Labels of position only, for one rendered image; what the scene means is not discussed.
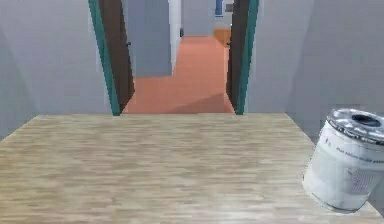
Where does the orange wooden cabinet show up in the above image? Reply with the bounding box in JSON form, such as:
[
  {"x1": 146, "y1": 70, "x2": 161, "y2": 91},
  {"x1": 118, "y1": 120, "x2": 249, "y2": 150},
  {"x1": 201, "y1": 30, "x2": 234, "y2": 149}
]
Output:
[{"x1": 213, "y1": 27, "x2": 232, "y2": 48}]

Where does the white round bin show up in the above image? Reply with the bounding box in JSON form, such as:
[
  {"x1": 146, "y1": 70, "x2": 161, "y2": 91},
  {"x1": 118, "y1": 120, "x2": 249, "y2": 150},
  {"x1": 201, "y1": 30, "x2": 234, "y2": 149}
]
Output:
[{"x1": 302, "y1": 107, "x2": 384, "y2": 214}]

